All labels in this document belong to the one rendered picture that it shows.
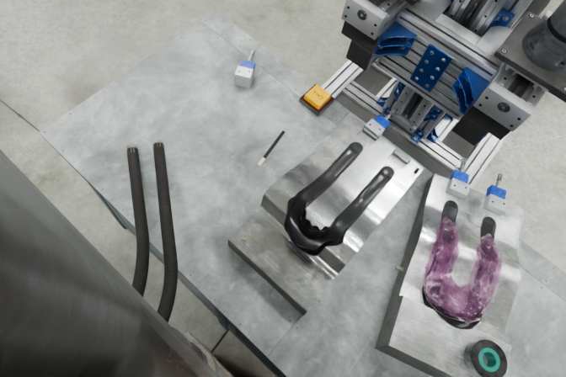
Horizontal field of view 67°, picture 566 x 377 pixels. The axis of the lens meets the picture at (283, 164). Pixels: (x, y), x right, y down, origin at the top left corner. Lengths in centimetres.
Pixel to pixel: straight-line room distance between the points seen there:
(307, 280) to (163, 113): 65
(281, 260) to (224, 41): 77
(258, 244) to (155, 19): 190
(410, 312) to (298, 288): 26
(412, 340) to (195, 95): 90
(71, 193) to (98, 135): 90
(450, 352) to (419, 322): 9
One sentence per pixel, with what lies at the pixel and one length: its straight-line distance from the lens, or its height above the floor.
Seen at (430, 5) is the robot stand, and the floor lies 95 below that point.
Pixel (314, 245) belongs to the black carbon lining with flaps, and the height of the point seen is 87.
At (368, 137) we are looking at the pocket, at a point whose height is 86.
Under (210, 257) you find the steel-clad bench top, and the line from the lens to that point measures 113.
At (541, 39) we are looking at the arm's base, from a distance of 138.
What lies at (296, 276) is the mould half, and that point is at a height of 86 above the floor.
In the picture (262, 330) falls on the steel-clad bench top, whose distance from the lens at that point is 110.
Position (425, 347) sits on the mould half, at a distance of 107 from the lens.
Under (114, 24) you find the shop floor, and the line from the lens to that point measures 275.
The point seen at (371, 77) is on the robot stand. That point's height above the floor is 21.
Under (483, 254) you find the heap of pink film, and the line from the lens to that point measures 118.
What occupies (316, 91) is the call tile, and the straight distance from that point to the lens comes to 134.
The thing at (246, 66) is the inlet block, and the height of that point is 84.
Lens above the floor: 190
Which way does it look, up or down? 63 degrees down
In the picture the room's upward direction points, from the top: 12 degrees clockwise
